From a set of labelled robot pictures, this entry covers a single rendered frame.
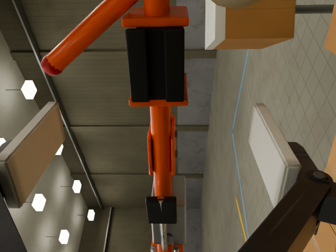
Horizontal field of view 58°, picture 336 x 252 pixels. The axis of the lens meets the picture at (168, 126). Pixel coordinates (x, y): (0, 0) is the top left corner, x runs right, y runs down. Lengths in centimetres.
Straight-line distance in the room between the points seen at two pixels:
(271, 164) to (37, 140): 13
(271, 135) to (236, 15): 151
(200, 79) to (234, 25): 940
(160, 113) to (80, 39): 11
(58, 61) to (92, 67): 1074
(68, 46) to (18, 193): 19
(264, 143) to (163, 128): 16
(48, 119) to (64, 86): 1179
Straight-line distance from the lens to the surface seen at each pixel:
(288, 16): 173
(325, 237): 162
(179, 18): 28
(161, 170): 35
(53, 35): 1071
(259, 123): 19
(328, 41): 59
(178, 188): 41
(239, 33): 165
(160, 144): 33
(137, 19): 28
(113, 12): 31
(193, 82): 1109
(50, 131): 20
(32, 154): 18
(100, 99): 1204
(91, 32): 32
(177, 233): 42
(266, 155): 18
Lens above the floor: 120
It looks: 2 degrees up
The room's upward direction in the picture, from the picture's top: 90 degrees counter-clockwise
